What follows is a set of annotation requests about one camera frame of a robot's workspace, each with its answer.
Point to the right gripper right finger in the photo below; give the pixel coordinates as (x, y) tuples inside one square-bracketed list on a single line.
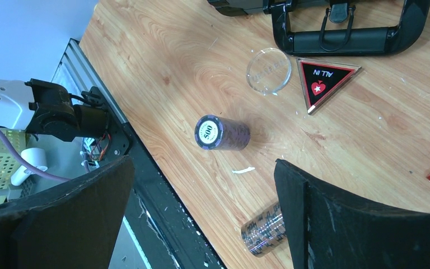
[(329, 227)]

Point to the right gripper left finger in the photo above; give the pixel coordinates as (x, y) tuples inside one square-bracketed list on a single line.
[(72, 225)]

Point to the brown chip stack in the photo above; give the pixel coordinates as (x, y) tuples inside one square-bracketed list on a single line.
[(264, 232)]

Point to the black poker case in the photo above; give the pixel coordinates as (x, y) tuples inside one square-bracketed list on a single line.
[(337, 35)]

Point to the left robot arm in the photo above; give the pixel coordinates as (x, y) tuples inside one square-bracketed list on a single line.
[(41, 107)]

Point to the black red triangle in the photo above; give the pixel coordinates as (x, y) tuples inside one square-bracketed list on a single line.
[(320, 80)]

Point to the clear round dealer button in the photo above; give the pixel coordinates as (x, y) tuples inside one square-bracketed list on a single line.
[(269, 71)]

